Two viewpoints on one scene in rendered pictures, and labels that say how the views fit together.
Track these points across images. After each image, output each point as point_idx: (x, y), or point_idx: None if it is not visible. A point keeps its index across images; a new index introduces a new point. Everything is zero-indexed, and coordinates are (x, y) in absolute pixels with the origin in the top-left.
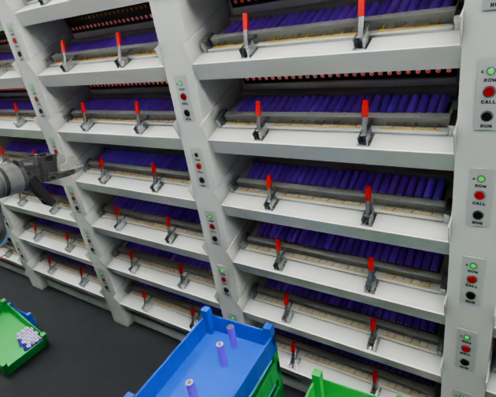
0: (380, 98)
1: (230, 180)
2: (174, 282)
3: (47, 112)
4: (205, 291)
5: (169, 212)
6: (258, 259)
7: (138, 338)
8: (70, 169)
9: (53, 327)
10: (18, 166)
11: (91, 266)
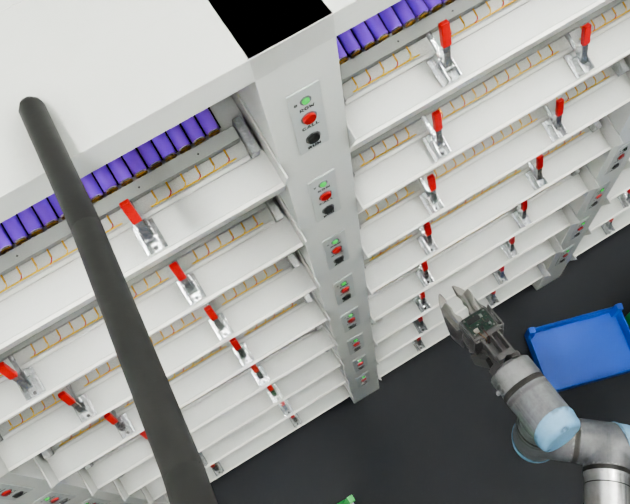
0: None
1: None
2: (485, 286)
3: (361, 287)
4: (529, 258)
5: None
6: (621, 181)
7: (411, 378)
8: (477, 303)
9: (309, 491)
10: (512, 356)
11: None
